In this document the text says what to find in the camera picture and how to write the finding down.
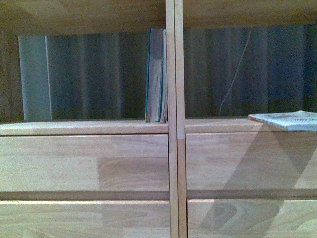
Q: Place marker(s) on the white paperback book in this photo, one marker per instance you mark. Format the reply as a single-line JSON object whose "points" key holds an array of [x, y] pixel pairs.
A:
{"points": [[288, 121]]}

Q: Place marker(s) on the grey curtain behind shelf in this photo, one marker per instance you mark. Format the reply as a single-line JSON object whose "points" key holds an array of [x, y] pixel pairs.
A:
{"points": [[227, 72]]}

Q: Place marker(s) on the right wooden shelf unit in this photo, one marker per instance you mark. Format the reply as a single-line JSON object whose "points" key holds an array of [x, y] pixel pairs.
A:
{"points": [[219, 14]]}

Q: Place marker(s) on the wooden shelf unit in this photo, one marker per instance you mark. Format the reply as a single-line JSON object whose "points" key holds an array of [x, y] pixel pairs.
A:
{"points": [[94, 16], [219, 14]]}

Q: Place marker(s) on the left wooden shelf unit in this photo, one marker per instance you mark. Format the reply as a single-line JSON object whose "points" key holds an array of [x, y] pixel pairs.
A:
{"points": [[94, 16]]}

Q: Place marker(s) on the thin book beside divider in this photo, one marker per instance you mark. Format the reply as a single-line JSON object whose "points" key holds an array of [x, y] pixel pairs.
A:
{"points": [[164, 107]]}

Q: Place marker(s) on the upper left wooden drawer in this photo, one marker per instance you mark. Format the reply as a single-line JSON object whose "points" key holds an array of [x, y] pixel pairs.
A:
{"points": [[84, 163]]}

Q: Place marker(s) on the wooden drawer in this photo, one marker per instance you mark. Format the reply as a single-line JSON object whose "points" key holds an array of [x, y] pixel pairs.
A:
{"points": [[251, 161], [85, 219], [252, 218], [84, 163]]}

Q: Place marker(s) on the thick teal-cover book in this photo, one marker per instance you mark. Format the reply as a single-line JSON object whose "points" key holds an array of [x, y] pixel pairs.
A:
{"points": [[154, 83]]}

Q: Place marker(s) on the lower right wooden drawer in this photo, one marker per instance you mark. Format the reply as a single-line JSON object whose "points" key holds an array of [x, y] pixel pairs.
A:
{"points": [[252, 218]]}

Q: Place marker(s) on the upper right wooden drawer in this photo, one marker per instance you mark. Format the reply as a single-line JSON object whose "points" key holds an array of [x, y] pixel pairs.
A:
{"points": [[251, 161]]}

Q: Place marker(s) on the lower left wooden drawer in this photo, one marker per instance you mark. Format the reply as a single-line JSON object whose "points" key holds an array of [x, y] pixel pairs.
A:
{"points": [[85, 219]]}

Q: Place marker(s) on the white post behind shelf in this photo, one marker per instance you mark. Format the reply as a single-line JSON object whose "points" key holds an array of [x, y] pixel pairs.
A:
{"points": [[35, 78]]}

